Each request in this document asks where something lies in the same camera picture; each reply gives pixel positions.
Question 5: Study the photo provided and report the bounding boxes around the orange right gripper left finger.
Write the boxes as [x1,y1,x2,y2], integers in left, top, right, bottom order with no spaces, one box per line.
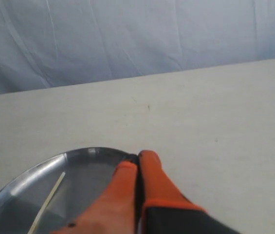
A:
[51,155,139,234]

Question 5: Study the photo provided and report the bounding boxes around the round stainless steel plate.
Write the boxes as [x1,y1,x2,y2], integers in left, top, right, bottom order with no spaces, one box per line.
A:
[0,147,128,234]

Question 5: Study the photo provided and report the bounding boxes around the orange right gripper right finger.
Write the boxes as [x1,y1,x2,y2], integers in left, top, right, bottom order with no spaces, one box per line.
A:
[139,150,237,234]

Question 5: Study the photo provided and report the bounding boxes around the white backdrop cloth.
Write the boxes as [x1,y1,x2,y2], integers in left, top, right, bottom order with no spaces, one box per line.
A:
[0,0,275,94]

